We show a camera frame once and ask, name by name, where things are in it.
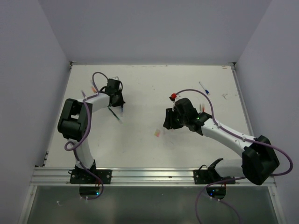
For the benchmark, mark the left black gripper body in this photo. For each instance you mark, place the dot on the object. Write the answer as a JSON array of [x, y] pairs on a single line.
[[119, 100]]

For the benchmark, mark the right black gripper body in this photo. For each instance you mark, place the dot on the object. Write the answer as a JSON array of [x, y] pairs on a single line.
[[174, 119]]

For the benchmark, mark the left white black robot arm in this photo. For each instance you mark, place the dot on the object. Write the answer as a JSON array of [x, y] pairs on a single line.
[[76, 119]]

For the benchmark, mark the blue capped white pen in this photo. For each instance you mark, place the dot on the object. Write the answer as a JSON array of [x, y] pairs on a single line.
[[204, 88]]

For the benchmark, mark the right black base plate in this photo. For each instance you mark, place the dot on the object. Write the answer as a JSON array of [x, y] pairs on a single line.
[[208, 177]]

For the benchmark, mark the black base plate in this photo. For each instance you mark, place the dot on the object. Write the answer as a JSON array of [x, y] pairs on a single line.
[[208, 177], [82, 177]]

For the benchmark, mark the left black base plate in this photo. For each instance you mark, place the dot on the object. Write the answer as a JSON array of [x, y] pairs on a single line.
[[82, 177]]

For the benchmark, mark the aluminium front rail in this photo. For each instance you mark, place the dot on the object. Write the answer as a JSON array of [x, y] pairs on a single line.
[[120, 177]]

